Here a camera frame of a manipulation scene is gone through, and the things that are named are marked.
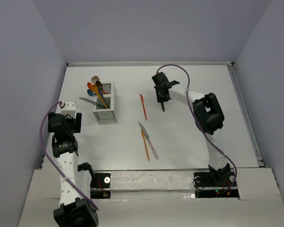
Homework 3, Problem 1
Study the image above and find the yellow-orange plastic spoon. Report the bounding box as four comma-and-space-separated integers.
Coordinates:
91, 84, 102, 95

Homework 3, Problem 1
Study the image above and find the aluminium rail right edge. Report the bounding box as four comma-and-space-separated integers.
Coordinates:
227, 62, 266, 168

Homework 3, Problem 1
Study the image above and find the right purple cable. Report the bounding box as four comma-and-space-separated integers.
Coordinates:
156, 64, 238, 192

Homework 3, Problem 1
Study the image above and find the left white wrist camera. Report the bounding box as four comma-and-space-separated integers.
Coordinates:
60, 101, 76, 118

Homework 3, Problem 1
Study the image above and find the orange plastic knife long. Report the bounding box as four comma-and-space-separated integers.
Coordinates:
97, 93, 108, 109

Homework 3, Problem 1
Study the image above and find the blue plastic spoon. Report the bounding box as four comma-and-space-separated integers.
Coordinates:
87, 89, 97, 97

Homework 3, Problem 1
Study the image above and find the steel knife green handle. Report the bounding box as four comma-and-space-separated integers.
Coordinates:
79, 97, 97, 106

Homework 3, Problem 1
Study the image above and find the purple cable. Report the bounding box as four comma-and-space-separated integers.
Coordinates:
39, 101, 99, 211
156, 64, 238, 192

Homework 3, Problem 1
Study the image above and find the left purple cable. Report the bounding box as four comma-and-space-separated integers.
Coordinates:
39, 101, 99, 211

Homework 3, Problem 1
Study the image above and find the orange plastic knife front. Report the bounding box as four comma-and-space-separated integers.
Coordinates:
141, 130, 150, 161

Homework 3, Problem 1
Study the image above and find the aluminium rail edge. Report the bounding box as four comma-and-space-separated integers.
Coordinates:
66, 61, 233, 67
227, 62, 266, 168

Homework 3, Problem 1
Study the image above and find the beige wooden spoon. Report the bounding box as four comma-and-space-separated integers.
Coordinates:
91, 76, 100, 84

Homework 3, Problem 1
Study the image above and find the white foam front board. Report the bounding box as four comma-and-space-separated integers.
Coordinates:
16, 167, 284, 227

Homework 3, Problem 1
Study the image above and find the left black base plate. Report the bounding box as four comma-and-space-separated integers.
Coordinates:
90, 172, 111, 199

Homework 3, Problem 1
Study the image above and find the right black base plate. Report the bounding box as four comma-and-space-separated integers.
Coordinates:
193, 172, 240, 199

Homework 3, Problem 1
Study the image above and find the white two-compartment utensil caddy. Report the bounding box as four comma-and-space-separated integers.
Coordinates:
93, 82, 118, 123

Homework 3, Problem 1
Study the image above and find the dark brown wooden spoon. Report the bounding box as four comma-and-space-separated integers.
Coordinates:
95, 80, 107, 94

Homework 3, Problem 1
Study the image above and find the red-orange plastic spoon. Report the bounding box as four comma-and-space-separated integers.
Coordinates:
87, 82, 93, 90

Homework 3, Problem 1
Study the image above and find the aluminium rail back edge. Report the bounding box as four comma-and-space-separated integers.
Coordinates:
66, 61, 233, 67

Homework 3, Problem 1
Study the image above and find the steel knife pink handle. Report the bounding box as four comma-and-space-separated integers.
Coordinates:
138, 122, 159, 160

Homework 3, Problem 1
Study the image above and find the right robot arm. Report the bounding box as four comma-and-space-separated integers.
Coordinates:
152, 72, 233, 187

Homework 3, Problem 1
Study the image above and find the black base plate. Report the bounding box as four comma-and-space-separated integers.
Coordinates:
193, 172, 240, 199
90, 172, 111, 199

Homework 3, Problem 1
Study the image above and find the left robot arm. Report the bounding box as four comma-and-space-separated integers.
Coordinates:
48, 112, 99, 227

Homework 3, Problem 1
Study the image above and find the red-orange plastic knife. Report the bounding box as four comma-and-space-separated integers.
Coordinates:
140, 94, 147, 121

